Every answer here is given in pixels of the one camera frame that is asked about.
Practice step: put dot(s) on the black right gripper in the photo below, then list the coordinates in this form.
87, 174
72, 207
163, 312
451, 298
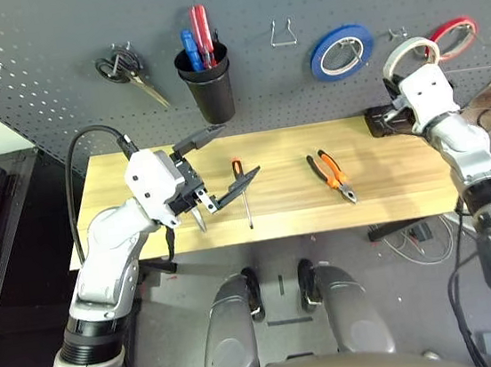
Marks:
402, 110

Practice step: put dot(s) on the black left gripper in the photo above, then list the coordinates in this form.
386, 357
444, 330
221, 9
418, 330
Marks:
189, 186

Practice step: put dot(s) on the orange black screwdriver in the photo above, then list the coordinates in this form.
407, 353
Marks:
238, 168

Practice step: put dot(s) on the white tape roll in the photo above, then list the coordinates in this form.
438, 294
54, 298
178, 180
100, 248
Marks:
407, 44

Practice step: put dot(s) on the orange black pliers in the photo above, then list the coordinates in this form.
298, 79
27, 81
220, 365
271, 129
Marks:
336, 177

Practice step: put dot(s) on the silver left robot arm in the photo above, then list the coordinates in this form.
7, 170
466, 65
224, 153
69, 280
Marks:
105, 245

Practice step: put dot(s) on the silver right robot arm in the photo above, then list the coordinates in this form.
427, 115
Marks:
470, 151

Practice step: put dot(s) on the grey metal pegboard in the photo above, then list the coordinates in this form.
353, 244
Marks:
74, 25

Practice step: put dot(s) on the black tool case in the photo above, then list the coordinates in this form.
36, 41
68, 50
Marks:
377, 124

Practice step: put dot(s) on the black plastic cup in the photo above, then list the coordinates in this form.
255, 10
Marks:
212, 98

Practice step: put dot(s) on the blue tape roll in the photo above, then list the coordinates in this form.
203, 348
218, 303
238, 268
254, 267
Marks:
318, 67

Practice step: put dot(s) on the red tape roll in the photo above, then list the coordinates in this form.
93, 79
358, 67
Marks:
454, 23

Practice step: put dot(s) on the black metal table leg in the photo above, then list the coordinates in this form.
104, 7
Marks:
394, 229
159, 265

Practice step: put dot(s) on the short black floor tape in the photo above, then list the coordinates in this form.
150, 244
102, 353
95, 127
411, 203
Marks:
280, 284

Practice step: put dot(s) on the black power adapter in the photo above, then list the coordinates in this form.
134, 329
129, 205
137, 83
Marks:
422, 232

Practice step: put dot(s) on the black robot right foot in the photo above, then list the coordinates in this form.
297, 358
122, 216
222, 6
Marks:
307, 283

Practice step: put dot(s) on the long black floor tape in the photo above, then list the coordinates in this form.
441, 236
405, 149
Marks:
289, 321

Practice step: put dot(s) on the silver robot left leg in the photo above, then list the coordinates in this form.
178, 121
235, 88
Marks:
228, 338

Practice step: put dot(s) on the silver robot leg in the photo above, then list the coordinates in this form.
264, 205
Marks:
351, 314
228, 338

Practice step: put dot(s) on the silver robot right leg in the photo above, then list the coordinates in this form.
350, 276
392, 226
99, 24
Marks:
351, 314

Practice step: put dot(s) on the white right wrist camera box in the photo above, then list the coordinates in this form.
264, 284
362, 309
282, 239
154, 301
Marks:
429, 94

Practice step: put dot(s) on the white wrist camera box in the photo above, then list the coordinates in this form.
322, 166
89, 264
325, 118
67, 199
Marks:
151, 181
429, 94

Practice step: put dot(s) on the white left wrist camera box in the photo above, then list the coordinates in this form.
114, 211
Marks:
151, 181

